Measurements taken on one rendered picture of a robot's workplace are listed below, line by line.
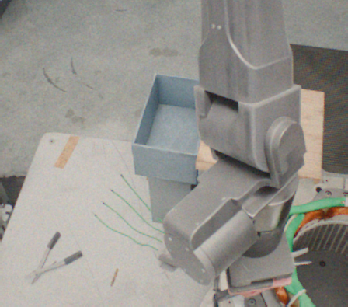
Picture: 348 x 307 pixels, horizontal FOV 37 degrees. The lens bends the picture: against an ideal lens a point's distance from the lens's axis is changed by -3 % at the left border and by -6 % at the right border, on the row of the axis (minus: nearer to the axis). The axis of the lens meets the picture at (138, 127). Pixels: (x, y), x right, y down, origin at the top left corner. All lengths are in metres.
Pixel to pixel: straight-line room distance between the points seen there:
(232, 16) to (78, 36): 2.38
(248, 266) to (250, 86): 0.21
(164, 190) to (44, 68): 1.70
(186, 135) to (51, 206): 0.35
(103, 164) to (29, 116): 1.24
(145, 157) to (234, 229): 0.47
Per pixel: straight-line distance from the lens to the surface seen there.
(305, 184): 0.80
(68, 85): 2.51
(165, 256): 1.04
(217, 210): 0.43
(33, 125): 2.38
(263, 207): 0.45
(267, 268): 0.55
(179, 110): 1.02
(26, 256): 1.12
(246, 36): 0.39
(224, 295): 0.62
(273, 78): 0.41
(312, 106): 0.94
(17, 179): 2.20
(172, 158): 0.88
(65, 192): 1.18
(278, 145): 0.41
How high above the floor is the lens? 1.75
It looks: 50 degrees down
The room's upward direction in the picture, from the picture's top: 7 degrees counter-clockwise
